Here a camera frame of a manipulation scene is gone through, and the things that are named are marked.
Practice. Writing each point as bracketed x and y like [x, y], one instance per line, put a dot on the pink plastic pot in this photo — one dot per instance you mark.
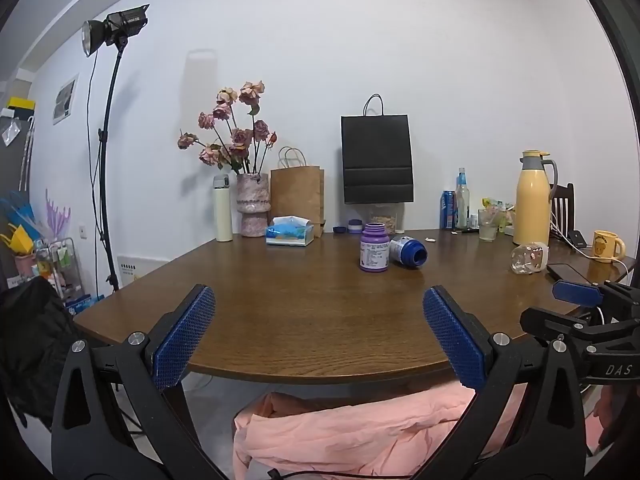
[24, 264]

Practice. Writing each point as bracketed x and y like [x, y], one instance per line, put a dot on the white wall outlet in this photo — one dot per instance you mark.
[84, 232]

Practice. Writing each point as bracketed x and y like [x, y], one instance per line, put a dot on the small purple jar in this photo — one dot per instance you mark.
[355, 227]

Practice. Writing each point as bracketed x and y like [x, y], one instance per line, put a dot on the purple plastic hangers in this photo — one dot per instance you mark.
[57, 217]

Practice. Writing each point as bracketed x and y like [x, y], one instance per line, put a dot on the blue tissue box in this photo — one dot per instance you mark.
[289, 234]

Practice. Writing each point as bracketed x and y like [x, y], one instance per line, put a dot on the white leaning board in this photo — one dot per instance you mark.
[142, 266]

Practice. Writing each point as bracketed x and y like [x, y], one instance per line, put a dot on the wall picture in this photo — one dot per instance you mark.
[65, 100]

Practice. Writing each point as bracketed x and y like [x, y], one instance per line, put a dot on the glass tumbler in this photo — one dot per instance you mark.
[488, 227]

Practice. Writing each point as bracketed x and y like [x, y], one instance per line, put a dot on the black smartphone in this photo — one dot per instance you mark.
[567, 272]

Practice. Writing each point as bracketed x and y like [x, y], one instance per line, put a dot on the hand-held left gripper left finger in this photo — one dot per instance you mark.
[184, 342]

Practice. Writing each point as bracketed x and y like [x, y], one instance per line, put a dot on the yellow and black box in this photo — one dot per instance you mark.
[21, 103]

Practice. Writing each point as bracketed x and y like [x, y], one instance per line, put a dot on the black charger block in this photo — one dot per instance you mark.
[577, 239]

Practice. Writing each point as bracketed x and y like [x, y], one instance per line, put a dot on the purple pill bottle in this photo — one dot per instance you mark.
[374, 252]

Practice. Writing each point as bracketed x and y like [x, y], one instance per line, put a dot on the clear food jar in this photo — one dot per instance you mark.
[386, 219]

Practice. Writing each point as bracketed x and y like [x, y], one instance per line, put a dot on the clear glass jar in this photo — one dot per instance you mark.
[528, 259]

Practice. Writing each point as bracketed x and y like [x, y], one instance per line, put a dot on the white bottle with blue cap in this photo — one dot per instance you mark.
[410, 251]

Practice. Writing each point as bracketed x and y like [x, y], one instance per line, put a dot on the black paper bag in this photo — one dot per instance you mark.
[377, 160]

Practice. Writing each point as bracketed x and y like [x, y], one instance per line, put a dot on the yellow cartoon mug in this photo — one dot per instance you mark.
[606, 246]

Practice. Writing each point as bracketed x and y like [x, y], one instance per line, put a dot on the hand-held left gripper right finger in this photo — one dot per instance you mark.
[456, 342]

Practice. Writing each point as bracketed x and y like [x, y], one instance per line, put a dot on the blue plastic hangers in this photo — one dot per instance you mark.
[17, 212]

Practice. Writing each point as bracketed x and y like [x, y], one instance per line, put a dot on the yellow plastic hanger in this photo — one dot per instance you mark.
[17, 240]

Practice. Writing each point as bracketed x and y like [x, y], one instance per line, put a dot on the pink speckled vase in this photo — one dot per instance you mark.
[252, 202]

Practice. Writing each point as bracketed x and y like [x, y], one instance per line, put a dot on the blue drink can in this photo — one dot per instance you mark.
[446, 210]

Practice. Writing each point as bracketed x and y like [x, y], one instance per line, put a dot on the black jacket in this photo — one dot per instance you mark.
[35, 350]

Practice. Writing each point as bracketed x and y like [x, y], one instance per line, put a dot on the dark wooden chair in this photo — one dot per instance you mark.
[564, 205]

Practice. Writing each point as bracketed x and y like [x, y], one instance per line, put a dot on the yellow thermos jug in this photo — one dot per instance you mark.
[530, 205]

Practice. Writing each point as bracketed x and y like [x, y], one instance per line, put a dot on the snack packet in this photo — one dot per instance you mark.
[505, 212]

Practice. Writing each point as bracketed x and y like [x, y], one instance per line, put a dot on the blue packet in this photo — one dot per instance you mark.
[85, 304]

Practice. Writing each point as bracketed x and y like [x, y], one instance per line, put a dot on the clear glass bottle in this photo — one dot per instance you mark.
[462, 205]

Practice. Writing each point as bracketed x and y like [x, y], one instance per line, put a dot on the dried pink roses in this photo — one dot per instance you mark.
[234, 135]

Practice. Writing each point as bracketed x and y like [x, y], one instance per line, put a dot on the pink cloth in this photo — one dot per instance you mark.
[350, 435]

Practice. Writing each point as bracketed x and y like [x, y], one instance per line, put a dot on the brown paper bag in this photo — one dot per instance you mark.
[296, 195]

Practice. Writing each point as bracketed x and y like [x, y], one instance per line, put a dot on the white thermos bottle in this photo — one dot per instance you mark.
[223, 210]

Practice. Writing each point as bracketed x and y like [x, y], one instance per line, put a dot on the studio light on stand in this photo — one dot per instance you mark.
[117, 22]

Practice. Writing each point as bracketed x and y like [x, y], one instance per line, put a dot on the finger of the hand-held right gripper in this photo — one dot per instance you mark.
[547, 322]
[577, 293]

